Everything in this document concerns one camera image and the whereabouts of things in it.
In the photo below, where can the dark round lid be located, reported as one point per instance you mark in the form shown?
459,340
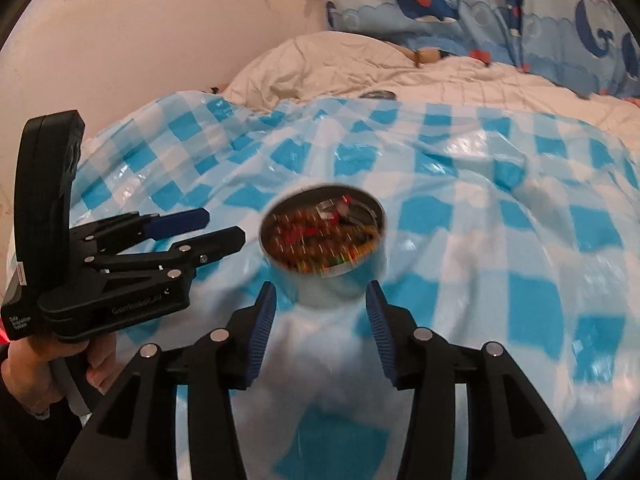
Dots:
379,95

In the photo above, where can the white quilted duvet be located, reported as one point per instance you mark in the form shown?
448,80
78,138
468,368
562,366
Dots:
325,65

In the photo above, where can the person's left hand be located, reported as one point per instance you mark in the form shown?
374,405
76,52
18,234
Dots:
25,375

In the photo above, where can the round metal tin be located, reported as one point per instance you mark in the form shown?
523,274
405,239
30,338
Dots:
325,287

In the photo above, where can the whale print pillow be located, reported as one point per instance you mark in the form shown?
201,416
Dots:
450,5

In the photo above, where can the small tan object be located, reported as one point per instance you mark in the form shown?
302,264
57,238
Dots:
426,57

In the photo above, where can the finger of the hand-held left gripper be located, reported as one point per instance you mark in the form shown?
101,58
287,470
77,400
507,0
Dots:
175,220
215,242

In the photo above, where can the blue checked plastic sheet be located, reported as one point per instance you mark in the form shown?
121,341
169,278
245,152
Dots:
475,210

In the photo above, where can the person's left forearm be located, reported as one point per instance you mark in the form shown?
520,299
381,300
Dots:
30,445

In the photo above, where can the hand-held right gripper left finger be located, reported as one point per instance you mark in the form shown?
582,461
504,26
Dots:
265,320

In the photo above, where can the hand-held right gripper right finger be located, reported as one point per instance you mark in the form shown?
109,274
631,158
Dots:
377,320

